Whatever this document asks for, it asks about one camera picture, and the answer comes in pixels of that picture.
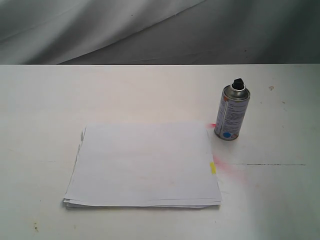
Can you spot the grey backdrop cloth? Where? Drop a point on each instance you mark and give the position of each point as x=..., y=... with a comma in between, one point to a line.
x=159, y=32

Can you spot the white paper stack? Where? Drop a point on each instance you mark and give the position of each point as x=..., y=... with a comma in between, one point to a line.
x=144, y=165

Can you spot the silver spray paint can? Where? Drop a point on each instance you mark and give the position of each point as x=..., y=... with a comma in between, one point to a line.
x=232, y=109

